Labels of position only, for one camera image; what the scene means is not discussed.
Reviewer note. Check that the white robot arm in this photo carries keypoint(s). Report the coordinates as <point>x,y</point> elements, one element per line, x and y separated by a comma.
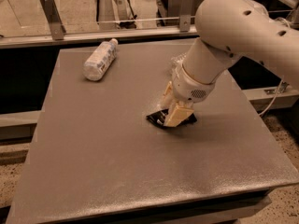
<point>228,30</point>

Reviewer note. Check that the grey metal rail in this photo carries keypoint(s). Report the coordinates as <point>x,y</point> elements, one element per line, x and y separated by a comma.
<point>82,38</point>

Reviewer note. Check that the grey metal bracket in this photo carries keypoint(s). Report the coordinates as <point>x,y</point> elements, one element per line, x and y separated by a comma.
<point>185,15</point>
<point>52,15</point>

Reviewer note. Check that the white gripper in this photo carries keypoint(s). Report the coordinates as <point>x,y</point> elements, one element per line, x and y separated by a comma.
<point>189,88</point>

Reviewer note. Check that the white labelled plastic bottle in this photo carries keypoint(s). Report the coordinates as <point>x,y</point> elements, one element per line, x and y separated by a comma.
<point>100,60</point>

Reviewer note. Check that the left grey metal bracket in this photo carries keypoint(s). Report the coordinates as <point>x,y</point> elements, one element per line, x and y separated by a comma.
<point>52,15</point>

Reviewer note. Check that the black rxbar chocolate wrapper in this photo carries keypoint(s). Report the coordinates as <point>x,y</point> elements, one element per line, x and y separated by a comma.
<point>158,119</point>

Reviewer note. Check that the right grey metal bracket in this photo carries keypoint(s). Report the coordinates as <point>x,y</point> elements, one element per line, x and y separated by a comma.
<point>185,15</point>

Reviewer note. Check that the clear plastic water bottle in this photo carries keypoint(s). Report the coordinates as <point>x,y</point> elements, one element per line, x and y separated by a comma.
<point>175,61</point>

